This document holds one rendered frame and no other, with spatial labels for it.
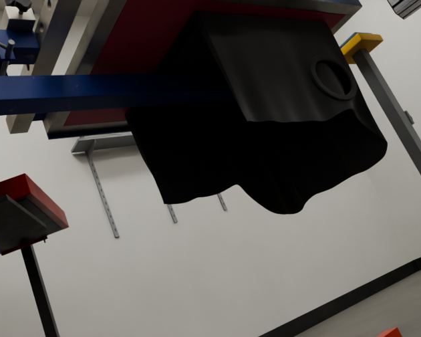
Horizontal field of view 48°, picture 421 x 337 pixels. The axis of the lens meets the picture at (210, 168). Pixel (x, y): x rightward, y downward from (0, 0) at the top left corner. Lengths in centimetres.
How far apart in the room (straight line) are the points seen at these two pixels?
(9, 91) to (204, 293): 260
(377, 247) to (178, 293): 223
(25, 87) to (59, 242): 216
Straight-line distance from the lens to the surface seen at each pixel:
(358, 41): 165
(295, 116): 114
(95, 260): 318
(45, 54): 117
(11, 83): 107
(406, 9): 169
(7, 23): 115
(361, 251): 464
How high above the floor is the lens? 31
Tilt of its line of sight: 17 degrees up
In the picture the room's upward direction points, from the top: 24 degrees counter-clockwise
